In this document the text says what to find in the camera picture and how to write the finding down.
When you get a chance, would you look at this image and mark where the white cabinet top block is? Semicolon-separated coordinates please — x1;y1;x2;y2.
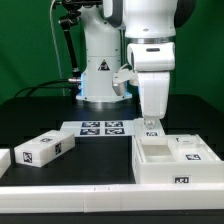
14;130;75;167

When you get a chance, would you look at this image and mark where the white marker base plate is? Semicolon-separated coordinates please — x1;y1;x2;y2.
61;120;134;137

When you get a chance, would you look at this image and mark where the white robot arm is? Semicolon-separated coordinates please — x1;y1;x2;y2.
79;0;196;129

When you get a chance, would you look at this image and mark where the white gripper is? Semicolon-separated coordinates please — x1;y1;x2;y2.
127;42;175;129

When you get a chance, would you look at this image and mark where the white front fence rail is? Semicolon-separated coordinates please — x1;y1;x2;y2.
0;183;224;213

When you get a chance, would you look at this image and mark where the grey hanging cable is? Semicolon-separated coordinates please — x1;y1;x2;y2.
49;0;67;98

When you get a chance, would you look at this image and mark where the white left fence piece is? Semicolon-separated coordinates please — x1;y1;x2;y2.
0;149;11;178

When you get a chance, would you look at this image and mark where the white cabinet body box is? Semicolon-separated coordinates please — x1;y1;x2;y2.
132;135;224;184

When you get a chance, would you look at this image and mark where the white cabinet door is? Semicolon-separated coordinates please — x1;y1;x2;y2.
134;118;165;138
168;136;213;162

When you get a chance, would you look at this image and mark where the black cable bundle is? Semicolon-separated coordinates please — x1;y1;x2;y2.
13;79;83;98

